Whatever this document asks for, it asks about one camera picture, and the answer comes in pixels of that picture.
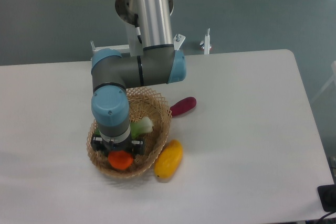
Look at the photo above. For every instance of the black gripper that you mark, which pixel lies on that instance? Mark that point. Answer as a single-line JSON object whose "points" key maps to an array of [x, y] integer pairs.
{"points": [[106, 144]]}

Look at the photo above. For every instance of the orange fruit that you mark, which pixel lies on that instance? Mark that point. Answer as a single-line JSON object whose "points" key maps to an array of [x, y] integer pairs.
{"points": [[120, 160]]}

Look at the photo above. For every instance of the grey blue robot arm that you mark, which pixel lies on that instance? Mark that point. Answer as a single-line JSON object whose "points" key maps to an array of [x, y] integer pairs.
{"points": [[157, 62]]}

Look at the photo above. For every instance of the woven wicker basket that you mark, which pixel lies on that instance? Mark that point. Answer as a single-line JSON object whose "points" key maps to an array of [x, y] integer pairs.
{"points": [[143, 102]]}

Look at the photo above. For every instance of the green bok choy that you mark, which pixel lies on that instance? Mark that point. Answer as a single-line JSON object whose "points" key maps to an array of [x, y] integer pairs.
{"points": [[143, 126]]}

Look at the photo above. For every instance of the yellow mango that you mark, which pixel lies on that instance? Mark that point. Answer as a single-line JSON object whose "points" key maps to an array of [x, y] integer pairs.
{"points": [[169, 160]]}

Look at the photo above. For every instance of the purple sweet potato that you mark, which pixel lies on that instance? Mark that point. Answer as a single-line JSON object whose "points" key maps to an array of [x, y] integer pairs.
{"points": [[183, 106]]}

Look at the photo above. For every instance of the black device at table edge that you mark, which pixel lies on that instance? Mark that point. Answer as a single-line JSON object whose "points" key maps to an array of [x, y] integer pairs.
{"points": [[327, 197]]}

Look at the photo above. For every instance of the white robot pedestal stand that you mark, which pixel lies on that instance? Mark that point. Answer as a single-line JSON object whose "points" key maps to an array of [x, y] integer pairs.
{"points": [[134, 43]]}

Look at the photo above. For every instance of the white frame right edge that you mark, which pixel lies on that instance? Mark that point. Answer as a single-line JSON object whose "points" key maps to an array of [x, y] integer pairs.
{"points": [[330, 81]]}

